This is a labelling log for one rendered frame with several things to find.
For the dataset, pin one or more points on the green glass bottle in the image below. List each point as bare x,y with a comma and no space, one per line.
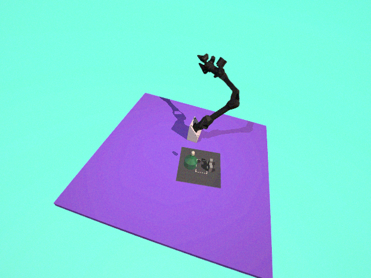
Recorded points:
190,161

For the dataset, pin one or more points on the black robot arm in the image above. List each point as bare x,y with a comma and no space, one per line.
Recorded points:
233,103

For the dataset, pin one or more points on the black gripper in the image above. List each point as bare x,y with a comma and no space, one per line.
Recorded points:
207,65

